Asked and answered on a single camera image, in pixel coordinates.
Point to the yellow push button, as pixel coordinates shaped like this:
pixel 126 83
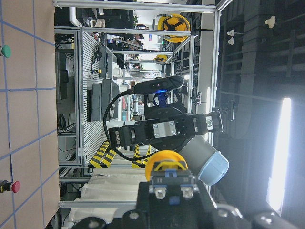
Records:
pixel 170 177

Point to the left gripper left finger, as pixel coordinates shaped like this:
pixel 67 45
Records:
pixel 156 212

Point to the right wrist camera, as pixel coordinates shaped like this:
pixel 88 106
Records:
pixel 159 85

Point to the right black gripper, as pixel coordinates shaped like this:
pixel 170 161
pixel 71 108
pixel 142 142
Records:
pixel 167 126

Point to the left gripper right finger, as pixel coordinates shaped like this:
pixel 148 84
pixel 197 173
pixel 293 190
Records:
pixel 198 198

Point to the green push button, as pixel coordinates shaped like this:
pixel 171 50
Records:
pixel 5 51

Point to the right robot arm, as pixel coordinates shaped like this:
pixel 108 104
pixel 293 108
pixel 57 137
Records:
pixel 206 162

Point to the yellow hard hat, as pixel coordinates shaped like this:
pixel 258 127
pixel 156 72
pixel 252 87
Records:
pixel 173 22

